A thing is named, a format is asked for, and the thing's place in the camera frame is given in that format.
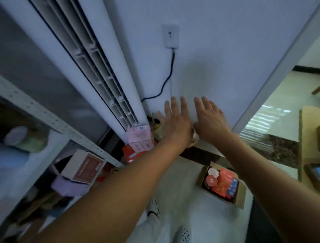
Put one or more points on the person's grey trousers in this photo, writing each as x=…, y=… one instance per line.
x=147, y=231

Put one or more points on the person's white shoe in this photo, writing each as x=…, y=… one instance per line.
x=153, y=206
x=182, y=234

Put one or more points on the white wall socket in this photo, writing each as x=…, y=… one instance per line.
x=170, y=36

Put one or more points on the waste basket with rubbish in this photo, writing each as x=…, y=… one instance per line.
x=156, y=131

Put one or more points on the light wooden table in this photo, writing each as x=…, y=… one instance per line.
x=310, y=135

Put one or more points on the red canister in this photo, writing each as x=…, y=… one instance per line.
x=211, y=181

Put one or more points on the person's right forearm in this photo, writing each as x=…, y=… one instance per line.
x=280, y=185

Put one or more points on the person's left hand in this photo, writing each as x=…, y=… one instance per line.
x=176, y=127

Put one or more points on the white box dark red panel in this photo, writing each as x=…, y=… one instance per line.
x=82, y=166

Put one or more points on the small green jar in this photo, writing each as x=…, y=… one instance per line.
x=25, y=139

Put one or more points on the wooden tray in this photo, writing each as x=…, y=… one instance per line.
x=312, y=173

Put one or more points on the white standing air conditioner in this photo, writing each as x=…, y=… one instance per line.
x=100, y=30

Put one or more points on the dark grey furniture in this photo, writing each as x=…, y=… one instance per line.
x=260, y=225

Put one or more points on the person's right hand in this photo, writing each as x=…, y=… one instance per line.
x=212, y=122

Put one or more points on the colourful flat box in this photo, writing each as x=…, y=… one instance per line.
x=131, y=152

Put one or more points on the white metal shelving unit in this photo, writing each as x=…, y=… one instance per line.
x=30, y=110

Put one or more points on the pink cylinder canister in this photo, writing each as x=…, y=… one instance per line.
x=213, y=172

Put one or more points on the brown cardboard box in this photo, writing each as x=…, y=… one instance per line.
x=241, y=198

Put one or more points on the person's left forearm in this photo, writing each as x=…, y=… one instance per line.
x=110, y=200

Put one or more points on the pink carton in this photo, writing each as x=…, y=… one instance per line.
x=139, y=136

